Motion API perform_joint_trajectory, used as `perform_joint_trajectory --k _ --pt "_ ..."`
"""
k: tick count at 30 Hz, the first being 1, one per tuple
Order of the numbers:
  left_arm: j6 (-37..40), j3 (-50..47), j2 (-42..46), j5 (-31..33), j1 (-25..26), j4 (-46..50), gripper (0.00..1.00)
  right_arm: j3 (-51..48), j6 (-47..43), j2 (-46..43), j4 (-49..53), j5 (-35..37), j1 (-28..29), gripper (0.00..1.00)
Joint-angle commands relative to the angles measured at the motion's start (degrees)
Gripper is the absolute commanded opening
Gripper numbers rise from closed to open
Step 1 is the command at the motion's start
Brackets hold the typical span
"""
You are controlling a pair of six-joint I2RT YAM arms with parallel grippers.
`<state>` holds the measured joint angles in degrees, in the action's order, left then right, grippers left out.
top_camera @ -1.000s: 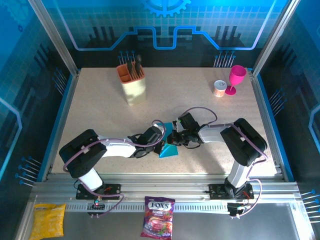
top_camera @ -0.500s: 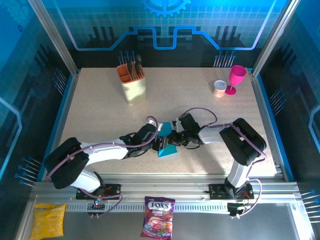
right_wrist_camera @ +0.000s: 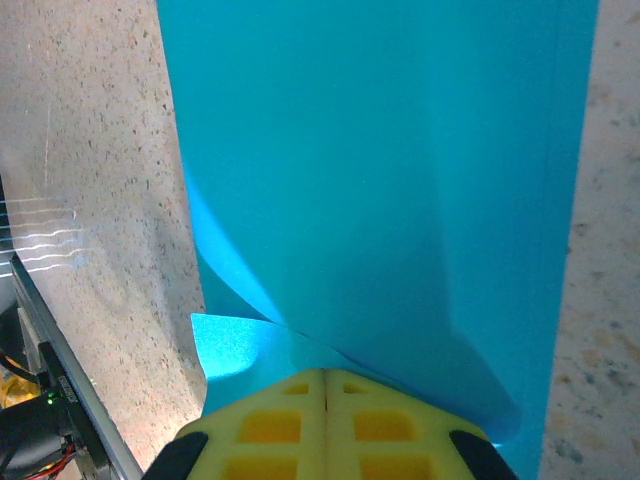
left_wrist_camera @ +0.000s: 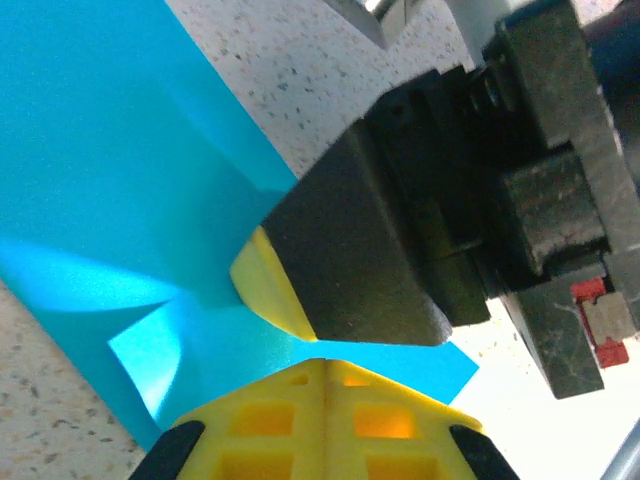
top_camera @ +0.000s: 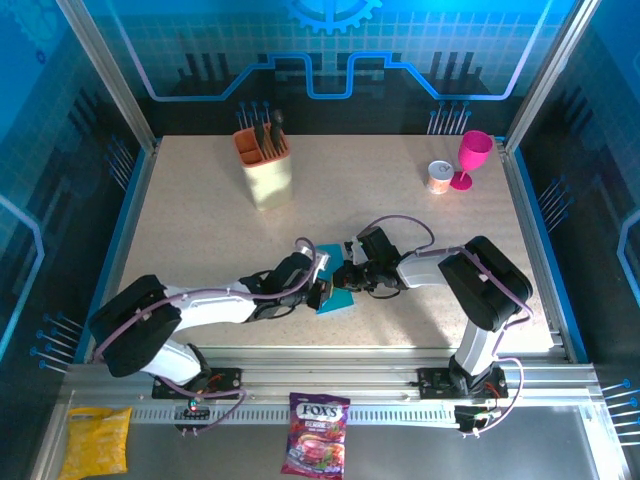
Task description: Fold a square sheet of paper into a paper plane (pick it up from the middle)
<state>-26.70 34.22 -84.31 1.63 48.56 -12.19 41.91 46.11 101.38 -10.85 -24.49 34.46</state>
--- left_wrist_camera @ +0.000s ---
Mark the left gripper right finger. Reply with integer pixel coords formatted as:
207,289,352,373
324,358,522,480

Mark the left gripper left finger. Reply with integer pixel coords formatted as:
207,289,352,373
128,357,327,480

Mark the blue cloth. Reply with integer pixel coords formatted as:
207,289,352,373
0,0,481,451

